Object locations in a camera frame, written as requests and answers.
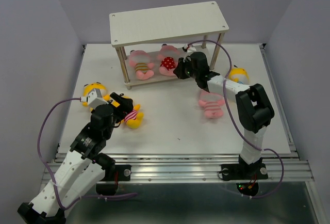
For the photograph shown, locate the pink frog toy orange stripes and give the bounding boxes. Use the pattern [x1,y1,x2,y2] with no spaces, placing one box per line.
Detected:
[128,50,154,81]

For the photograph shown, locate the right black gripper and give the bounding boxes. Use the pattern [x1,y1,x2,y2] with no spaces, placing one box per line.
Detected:
[172,56,199,79]

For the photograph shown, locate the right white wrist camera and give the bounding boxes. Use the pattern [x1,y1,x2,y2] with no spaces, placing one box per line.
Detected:
[182,44,197,59]

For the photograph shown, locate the pink frog toy polka-dot dress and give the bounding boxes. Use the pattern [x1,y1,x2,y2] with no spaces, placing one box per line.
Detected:
[157,44,180,76]

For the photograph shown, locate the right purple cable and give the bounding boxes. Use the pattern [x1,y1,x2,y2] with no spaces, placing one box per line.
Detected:
[189,40,285,199]

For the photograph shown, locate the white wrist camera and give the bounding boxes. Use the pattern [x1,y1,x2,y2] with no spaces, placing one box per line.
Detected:
[80,87,109,109]
[182,44,197,59]

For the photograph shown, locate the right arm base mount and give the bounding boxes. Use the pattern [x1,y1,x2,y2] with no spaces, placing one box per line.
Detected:
[220,163,269,182]

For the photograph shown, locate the pink frog toy striped shirt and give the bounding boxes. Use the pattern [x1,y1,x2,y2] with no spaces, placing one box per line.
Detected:
[198,90,225,119]

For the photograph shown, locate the yellow toy pink stripes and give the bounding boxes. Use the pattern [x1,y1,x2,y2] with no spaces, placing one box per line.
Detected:
[80,82,110,111]

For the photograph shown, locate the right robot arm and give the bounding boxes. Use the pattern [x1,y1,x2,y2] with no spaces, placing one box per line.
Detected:
[174,52,274,181]

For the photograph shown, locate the yellow toy blue striped shirt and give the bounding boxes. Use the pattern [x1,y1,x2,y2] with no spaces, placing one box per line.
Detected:
[228,65,250,85]

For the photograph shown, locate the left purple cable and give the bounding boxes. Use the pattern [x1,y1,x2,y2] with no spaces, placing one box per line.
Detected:
[37,96,138,211]

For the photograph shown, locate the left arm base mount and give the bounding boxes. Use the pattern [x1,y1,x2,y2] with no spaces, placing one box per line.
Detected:
[93,153,131,183]

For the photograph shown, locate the purple cable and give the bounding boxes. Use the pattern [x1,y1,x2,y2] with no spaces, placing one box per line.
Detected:
[189,40,285,199]
[37,96,138,211]

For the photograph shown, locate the white two-tier shelf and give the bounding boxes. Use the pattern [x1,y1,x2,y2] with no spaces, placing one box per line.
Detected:
[109,1,229,89]

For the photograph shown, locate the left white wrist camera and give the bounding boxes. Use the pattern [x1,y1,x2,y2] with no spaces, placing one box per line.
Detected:
[80,87,109,109]

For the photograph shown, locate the aluminium rail frame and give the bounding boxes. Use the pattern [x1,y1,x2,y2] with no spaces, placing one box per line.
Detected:
[29,43,327,224]

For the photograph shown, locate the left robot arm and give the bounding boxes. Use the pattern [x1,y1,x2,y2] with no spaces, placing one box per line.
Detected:
[18,89,134,223]

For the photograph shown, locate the yellow toy red stripes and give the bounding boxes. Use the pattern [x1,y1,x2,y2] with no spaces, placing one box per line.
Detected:
[121,104,144,129]

